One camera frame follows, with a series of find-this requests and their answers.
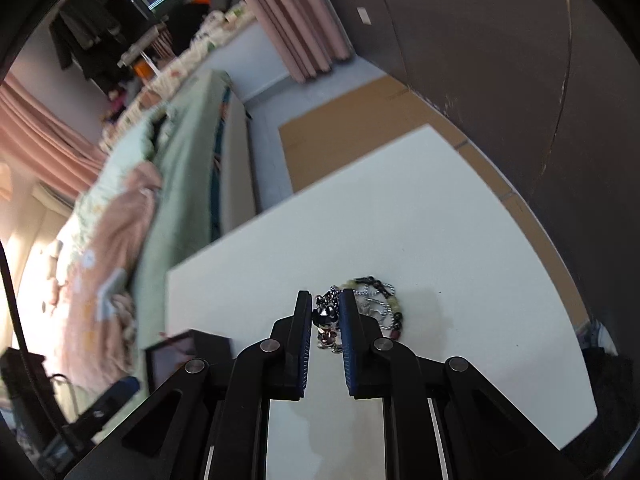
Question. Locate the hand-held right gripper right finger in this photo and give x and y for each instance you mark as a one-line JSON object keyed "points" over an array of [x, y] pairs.
{"points": [[350, 345]]}

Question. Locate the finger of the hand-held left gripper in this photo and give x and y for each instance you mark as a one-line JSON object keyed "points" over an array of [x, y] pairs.
{"points": [[120, 389]]}

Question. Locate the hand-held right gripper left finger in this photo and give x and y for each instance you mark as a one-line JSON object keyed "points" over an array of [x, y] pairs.
{"points": [[302, 345]]}

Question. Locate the black jewelry box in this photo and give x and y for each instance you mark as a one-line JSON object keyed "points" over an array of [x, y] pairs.
{"points": [[212, 347]]}

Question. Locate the white low table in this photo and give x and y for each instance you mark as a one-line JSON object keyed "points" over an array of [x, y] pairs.
{"points": [[400, 210]]}

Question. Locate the pink duck print blanket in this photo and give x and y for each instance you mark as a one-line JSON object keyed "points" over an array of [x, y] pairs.
{"points": [[115, 240]]}

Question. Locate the green bed sheet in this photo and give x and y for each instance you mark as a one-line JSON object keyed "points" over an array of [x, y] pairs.
{"points": [[185, 185]]}

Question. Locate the white floral quilt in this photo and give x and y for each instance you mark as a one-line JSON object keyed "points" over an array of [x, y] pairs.
{"points": [[125, 160]]}

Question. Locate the dark fuzzy rug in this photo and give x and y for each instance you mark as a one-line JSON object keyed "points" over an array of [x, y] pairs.
{"points": [[610, 380]]}

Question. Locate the pink curtain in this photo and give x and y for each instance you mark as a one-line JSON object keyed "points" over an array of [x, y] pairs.
{"points": [[290, 15], [40, 135]]}

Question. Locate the printed window seat cushion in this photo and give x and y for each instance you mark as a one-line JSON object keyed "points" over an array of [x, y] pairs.
{"points": [[200, 55]]}

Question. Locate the small white folding table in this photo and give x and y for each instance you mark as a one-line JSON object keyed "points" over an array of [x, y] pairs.
{"points": [[142, 45]]}

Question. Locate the hanging dark clothes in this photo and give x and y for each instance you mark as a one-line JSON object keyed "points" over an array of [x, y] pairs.
{"points": [[90, 25]]}

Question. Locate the beige bed frame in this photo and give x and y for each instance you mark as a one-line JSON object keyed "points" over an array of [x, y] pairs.
{"points": [[237, 160]]}

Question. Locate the white wall outlet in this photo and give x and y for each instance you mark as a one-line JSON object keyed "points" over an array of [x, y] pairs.
{"points": [[364, 16]]}

